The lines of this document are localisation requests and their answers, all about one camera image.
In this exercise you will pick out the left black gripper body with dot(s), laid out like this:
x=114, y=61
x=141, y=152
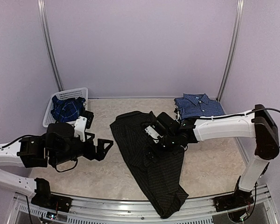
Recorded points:
x=89, y=153

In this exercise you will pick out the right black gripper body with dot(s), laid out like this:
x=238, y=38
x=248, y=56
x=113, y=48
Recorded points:
x=161, y=152

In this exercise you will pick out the black pinstripe long sleeve shirt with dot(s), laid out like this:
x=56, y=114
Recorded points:
x=156, y=172

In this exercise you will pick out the white plastic laundry basket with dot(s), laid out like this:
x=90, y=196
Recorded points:
x=64, y=95

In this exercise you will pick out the blue checked shirt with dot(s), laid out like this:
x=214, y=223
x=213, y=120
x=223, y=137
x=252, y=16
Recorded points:
x=200, y=105

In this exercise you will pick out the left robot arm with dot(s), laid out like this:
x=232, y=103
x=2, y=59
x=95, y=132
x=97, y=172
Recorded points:
x=61, y=143

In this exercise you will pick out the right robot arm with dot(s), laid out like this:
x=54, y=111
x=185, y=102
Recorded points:
x=257, y=123

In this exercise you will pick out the dark blue plaid shirt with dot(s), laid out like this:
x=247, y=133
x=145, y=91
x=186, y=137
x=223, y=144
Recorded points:
x=67, y=110

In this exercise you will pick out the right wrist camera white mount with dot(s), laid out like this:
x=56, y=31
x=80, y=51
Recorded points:
x=152, y=134

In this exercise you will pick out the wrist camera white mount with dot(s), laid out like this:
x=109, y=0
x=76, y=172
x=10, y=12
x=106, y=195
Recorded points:
x=152, y=134
x=82, y=123

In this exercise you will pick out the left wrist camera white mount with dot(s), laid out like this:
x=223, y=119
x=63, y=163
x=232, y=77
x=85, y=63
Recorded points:
x=82, y=123

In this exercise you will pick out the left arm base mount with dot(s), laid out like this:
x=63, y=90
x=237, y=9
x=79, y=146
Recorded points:
x=44, y=198

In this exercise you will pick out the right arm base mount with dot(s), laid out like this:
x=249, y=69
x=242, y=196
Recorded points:
x=234, y=200

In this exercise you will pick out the front aluminium rail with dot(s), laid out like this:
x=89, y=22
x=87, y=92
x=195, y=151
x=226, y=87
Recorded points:
x=199, y=210

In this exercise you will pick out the left aluminium frame post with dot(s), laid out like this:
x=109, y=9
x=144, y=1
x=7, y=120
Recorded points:
x=48, y=42

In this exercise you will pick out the aluminium frame post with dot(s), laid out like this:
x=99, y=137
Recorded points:
x=48, y=42
x=232, y=48

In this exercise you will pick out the right aluminium frame post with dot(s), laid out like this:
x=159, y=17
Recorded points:
x=232, y=48

